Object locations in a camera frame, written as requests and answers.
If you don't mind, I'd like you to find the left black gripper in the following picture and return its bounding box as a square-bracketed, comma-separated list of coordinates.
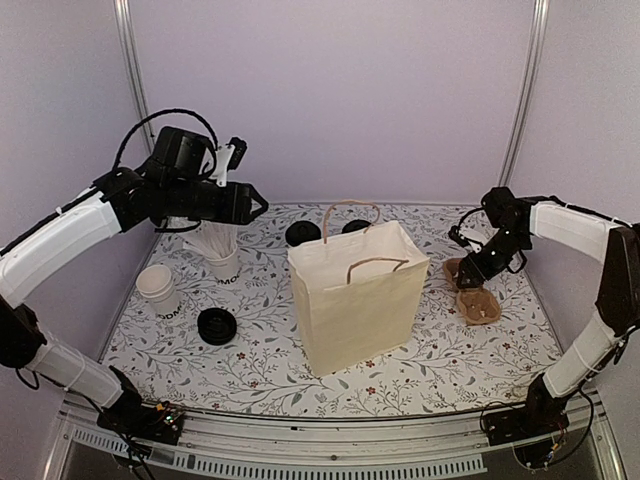
[164, 177, 269, 224]

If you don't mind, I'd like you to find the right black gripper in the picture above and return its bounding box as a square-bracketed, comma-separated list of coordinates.
[457, 227, 531, 288]

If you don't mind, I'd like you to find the brown cardboard cup carrier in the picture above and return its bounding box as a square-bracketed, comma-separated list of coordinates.
[442, 258, 502, 326]

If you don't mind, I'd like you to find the black plastic cup lid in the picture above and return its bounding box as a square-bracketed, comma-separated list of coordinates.
[285, 220, 322, 247]

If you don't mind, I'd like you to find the beige paper takeout bag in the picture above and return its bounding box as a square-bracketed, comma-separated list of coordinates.
[288, 219, 430, 377]

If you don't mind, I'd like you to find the stack of white paper cups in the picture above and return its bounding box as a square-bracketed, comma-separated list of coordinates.
[136, 264, 182, 320]

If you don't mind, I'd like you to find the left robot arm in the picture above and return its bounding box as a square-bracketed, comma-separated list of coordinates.
[1, 126, 268, 434]

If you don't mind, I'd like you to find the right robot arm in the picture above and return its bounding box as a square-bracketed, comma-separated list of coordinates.
[449, 187, 639, 436]

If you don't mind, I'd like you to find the bundle of wrapped white straws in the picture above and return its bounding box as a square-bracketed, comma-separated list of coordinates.
[181, 222, 238, 260]

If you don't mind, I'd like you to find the white cup holding straws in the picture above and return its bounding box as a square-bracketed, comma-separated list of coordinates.
[207, 248, 241, 285]

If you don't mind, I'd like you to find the floral patterned table mat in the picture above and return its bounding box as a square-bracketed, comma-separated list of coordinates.
[102, 204, 560, 418]

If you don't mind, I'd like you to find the stack of black lids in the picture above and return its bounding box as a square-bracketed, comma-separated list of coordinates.
[197, 307, 237, 346]

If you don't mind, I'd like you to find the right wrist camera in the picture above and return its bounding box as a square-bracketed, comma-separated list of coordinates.
[448, 225, 486, 252]

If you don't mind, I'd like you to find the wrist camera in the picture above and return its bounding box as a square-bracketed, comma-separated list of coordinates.
[208, 137, 247, 187]
[448, 225, 486, 252]

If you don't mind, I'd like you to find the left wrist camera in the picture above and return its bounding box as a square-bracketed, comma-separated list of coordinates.
[208, 137, 247, 187]

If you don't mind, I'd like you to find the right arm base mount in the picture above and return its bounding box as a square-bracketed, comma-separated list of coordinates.
[480, 375, 571, 446]

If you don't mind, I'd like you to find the front aluminium rail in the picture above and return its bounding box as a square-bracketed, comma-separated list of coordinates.
[44, 391, 627, 479]

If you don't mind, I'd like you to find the right metal frame post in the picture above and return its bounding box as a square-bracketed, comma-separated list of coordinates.
[498, 0, 550, 186]

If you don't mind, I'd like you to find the metal frame post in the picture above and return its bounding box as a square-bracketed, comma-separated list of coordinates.
[112, 0, 161, 151]
[498, 0, 550, 186]

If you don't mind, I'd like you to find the left metal frame post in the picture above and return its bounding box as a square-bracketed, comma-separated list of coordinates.
[112, 0, 161, 151]

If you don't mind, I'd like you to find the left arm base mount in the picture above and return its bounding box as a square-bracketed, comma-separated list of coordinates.
[97, 366, 184, 445]

